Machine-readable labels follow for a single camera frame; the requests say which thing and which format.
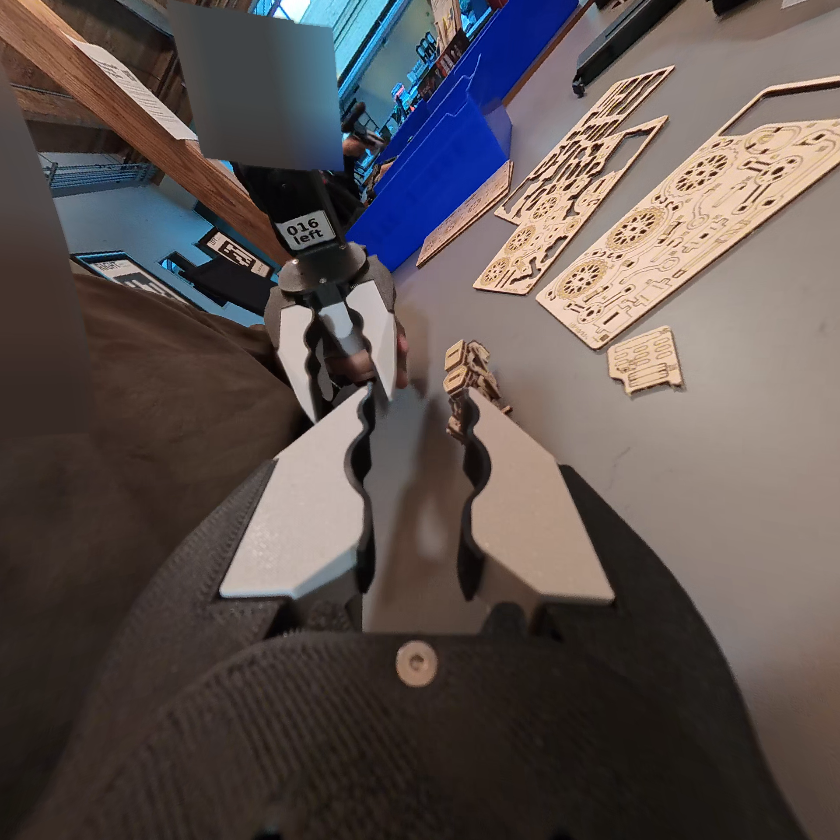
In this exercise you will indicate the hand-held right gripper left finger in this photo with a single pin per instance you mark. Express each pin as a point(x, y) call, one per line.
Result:
point(295, 525)

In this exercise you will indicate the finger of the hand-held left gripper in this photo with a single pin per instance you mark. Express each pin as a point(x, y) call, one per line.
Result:
point(292, 354)
point(380, 341)

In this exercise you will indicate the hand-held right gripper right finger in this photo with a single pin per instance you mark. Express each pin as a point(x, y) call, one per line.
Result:
point(538, 531)

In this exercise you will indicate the small wooden puzzle model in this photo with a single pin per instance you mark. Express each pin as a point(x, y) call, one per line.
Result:
point(459, 377)

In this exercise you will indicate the person's left hand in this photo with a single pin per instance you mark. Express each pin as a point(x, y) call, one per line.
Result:
point(354, 369)

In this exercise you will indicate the framed black white poster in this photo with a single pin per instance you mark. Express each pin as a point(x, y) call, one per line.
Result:
point(236, 253)
point(131, 275)

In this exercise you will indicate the thin wooden sheet stack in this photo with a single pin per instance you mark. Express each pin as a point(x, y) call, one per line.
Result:
point(466, 216)

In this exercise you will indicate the wooden gear parts sheet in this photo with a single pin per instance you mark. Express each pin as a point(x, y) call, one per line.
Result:
point(525, 262)

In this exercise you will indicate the small wooden parts card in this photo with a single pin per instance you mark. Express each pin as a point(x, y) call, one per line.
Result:
point(646, 361)

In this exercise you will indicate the grey metal railing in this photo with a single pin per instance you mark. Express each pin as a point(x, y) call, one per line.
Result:
point(98, 174)

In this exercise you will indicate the white paper notice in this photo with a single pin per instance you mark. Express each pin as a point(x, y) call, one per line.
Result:
point(131, 85)

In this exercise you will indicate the wooden beam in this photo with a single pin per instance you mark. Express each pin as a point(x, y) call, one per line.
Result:
point(98, 85)

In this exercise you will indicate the cut-out wooden parts sheet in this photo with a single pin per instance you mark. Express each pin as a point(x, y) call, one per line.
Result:
point(649, 79)

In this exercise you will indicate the long black case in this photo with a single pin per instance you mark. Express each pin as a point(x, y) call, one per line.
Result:
point(630, 39)

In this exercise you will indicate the large wooden parts sheet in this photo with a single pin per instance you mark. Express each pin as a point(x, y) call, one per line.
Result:
point(774, 216)

